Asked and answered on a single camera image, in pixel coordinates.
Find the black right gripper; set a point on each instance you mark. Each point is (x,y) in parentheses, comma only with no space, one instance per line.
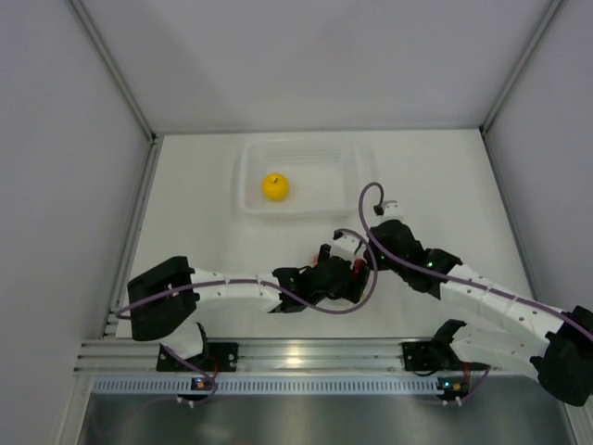
(383,266)

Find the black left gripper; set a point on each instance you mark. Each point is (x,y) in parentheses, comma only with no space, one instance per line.
(346,292)

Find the red fake apple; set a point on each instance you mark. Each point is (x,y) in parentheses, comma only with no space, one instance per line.
(360,270)

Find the yellow fake apple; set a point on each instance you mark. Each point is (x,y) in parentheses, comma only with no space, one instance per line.
(275,187)

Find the clear zip top bag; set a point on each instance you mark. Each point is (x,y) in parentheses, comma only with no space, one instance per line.
(359,289)

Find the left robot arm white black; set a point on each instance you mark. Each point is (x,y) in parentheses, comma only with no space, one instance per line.
(164,301)

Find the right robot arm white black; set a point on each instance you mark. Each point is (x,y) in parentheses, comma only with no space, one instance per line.
(498,329)

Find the white perforated plastic basket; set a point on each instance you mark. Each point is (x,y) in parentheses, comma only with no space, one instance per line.
(325,176)

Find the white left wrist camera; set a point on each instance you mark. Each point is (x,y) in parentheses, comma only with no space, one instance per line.
(346,245)

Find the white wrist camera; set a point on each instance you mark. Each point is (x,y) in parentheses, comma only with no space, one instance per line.
(388,210)
(346,245)

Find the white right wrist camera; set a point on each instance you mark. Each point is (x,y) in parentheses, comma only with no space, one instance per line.
(388,210)

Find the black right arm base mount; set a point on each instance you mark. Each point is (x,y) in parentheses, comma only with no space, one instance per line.
(425,357)

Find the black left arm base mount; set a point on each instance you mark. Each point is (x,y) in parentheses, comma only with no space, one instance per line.
(217,357)

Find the white slotted cable duct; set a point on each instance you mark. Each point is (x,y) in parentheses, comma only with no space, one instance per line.
(268,385)

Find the aluminium mounting rail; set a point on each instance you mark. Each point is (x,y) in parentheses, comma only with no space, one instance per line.
(256,355)

